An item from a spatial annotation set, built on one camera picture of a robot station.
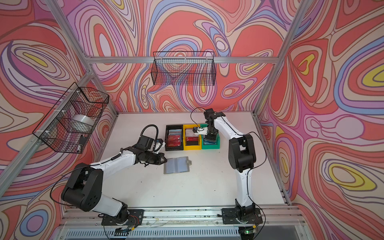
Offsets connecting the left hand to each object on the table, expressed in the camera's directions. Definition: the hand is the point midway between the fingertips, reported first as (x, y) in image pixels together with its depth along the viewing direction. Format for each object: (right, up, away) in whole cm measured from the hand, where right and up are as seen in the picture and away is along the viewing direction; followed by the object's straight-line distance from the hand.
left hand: (168, 161), depth 88 cm
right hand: (+28, +12, +9) cm, 32 cm away
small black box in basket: (-40, +14, -14) cm, 45 cm away
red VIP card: (+2, +11, +14) cm, 18 cm away
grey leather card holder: (+5, -3, +3) cm, 7 cm away
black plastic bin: (+3, +18, +16) cm, 24 cm away
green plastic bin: (+26, +7, +9) cm, 29 cm away
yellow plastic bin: (+14, +10, +16) cm, 24 cm away
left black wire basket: (-48, +21, -14) cm, 54 cm away
